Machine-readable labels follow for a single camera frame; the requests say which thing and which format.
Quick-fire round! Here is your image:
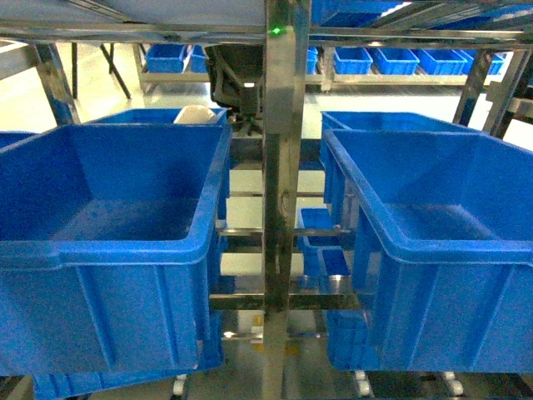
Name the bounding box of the black office chair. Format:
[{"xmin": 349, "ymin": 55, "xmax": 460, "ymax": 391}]
[{"xmin": 205, "ymin": 44, "xmax": 264, "ymax": 136}]

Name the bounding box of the large blue bin left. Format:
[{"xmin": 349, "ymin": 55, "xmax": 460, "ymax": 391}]
[{"xmin": 1, "ymin": 124, "xmax": 232, "ymax": 375}]

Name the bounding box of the large blue bin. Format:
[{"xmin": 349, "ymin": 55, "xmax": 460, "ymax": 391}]
[
  {"xmin": 1, "ymin": 124, "xmax": 232, "ymax": 375},
  {"xmin": 321, "ymin": 130, "xmax": 532, "ymax": 373}
]

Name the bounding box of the large blue bin right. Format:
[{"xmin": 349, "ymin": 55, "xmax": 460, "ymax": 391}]
[{"xmin": 321, "ymin": 130, "xmax": 532, "ymax": 373}]

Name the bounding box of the steel shelf upright post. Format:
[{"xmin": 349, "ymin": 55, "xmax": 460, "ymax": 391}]
[{"xmin": 262, "ymin": 1, "xmax": 311, "ymax": 399}]

